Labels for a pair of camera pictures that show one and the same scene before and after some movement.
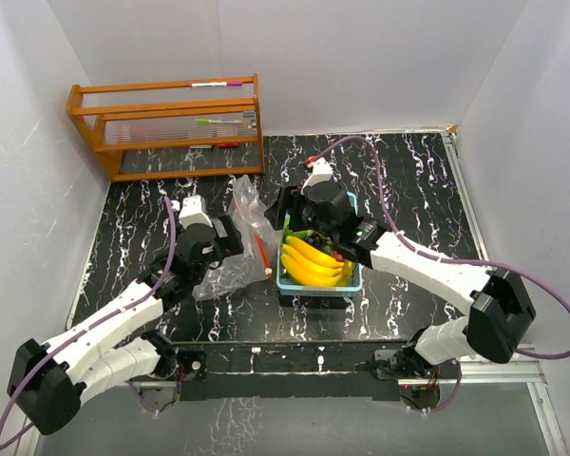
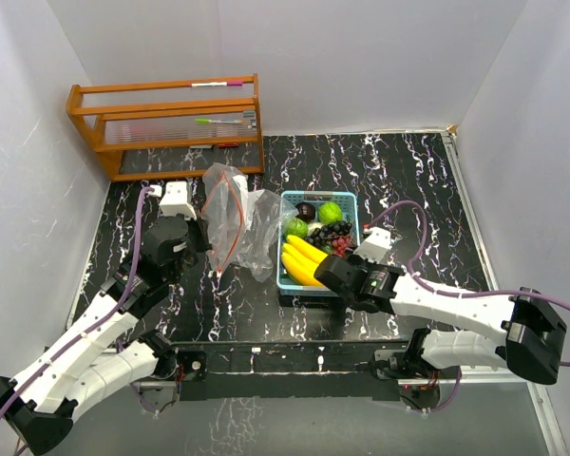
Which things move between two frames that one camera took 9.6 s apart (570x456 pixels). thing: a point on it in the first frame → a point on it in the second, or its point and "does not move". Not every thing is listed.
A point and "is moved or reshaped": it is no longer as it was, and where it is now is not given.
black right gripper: (292, 198) → (353, 257)
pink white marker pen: (216, 84) does not move
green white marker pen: (204, 121) does not move
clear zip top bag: (261, 246) is moved or reshaped
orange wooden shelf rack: (198, 127) does not move
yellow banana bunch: (303, 262) does not move
